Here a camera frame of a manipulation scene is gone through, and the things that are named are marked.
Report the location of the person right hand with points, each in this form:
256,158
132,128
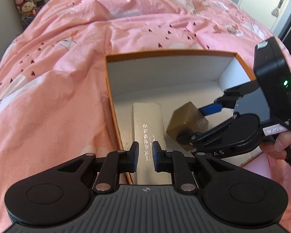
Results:
275,151

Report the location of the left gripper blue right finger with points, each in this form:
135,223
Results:
158,157

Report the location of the pink patterned bed duvet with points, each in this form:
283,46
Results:
54,104

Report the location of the orange cardboard storage box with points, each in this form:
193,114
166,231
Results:
170,78

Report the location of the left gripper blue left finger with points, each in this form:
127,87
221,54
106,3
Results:
133,155

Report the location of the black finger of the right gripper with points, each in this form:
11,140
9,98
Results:
192,137

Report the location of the white bedroom door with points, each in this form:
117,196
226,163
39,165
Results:
267,13

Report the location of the hanging plush toy column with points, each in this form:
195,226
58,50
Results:
27,10

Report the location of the long white silver box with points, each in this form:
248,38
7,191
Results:
147,128

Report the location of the small gold cardboard box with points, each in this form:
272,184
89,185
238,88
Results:
186,119

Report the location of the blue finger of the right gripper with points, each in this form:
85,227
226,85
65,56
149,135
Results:
210,109

